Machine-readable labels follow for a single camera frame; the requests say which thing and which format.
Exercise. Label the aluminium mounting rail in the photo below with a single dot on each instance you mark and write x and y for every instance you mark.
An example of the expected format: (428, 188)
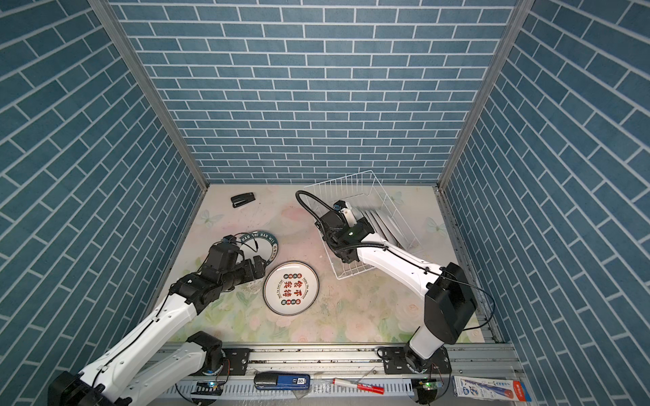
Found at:
(315, 360)

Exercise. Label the controller board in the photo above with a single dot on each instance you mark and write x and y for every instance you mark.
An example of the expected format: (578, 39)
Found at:
(211, 388)
(426, 388)

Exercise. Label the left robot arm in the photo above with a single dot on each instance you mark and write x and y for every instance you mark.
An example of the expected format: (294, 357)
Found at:
(187, 298)

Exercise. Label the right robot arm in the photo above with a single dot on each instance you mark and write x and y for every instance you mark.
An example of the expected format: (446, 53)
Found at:
(448, 299)

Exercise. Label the right controller board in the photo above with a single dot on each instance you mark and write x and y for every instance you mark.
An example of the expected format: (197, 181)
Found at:
(426, 388)

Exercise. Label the left controller board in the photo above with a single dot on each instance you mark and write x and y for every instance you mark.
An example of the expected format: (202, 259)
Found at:
(211, 388)

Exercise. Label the white toothpaste box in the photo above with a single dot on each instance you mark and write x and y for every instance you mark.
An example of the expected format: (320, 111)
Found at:
(490, 389)

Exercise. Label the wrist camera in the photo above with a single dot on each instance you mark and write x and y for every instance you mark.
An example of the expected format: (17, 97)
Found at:
(230, 239)
(342, 208)

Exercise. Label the white wire dish rack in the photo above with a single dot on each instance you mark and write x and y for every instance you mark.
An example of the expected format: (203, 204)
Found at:
(362, 191)

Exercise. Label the red handled screwdriver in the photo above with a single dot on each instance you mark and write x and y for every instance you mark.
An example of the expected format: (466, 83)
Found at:
(359, 386)

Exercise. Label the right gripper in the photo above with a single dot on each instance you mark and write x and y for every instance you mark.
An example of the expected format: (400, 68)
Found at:
(362, 223)

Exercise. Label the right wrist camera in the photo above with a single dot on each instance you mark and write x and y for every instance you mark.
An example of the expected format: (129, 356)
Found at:
(342, 208)

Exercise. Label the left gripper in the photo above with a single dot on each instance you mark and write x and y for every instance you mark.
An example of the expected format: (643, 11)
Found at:
(250, 273)

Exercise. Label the black stapler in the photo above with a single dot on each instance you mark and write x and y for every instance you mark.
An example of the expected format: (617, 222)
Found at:
(242, 199)

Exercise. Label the white plate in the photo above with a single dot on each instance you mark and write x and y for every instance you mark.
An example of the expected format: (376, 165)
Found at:
(379, 226)
(390, 229)
(401, 240)
(291, 288)
(259, 243)

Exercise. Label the blue black handheld device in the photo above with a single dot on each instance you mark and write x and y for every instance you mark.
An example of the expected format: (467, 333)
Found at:
(281, 381)

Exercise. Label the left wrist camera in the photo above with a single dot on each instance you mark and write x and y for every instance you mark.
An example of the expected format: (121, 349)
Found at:
(230, 239)

